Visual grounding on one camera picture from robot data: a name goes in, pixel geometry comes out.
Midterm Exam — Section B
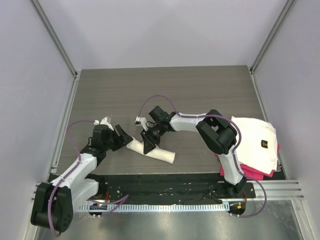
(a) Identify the aluminium frame post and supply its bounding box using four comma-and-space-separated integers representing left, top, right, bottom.
29, 0, 77, 78
249, 0, 297, 75

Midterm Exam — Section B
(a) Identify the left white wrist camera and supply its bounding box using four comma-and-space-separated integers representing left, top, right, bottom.
93, 116, 114, 131

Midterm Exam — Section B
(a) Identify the left aluminium frame post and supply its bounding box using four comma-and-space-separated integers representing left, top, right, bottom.
29, 0, 77, 78

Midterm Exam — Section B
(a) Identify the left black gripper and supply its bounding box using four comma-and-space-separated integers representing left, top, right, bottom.
103, 124, 132, 151

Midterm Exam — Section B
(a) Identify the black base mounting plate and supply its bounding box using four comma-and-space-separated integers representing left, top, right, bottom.
87, 173, 256, 205

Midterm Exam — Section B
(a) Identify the white slotted cable duct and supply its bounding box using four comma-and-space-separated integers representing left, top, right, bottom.
77, 202, 230, 213

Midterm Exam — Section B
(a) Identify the white cloth napkin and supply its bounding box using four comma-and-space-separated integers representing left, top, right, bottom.
126, 138, 176, 164

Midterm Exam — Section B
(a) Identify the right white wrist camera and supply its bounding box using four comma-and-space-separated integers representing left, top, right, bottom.
134, 116, 148, 131

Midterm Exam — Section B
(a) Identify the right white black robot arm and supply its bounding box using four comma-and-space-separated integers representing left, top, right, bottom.
135, 106, 247, 198

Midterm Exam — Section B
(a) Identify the purple cable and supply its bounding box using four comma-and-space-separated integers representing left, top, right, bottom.
48, 119, 130, 238
136, 95, 268, 220

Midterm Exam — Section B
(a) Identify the white folded cloth with logo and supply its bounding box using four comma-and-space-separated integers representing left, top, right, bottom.
231, 116, 278, 175

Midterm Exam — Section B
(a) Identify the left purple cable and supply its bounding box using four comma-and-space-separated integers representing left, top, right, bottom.
48, 119, 130, 238

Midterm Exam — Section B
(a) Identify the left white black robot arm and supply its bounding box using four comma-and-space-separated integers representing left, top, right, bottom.
30, 123, 133, 237

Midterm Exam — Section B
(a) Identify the right aluminium frame post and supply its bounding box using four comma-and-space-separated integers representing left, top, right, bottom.
249, 0, 297, 75

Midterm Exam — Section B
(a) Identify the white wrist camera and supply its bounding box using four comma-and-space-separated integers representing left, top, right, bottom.
134, 116, 148, 131
93, 116, 114, 131

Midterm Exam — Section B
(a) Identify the pink folded cloth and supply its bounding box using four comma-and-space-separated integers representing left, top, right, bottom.
236, 148, 280, 181

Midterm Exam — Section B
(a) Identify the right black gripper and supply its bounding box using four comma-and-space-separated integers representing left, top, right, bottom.
140, 122, 165, 155

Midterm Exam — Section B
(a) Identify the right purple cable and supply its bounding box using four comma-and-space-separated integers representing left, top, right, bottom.
136, 95, 268, 220

